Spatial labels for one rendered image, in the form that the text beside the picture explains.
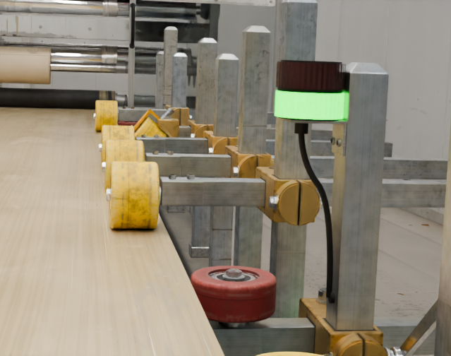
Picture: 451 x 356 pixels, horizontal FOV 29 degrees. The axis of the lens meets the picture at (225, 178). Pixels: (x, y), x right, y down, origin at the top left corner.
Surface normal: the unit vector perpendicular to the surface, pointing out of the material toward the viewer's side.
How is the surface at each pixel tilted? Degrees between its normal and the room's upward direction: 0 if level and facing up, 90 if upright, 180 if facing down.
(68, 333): 0
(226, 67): 90
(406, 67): 90
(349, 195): 90
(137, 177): 53
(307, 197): 90
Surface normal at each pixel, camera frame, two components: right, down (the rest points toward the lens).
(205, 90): 0.16, 0.15
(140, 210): 0.15, 0.37
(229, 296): -0.09, 0.14
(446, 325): -0.99, -0.01
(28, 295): 0.04, -0.99
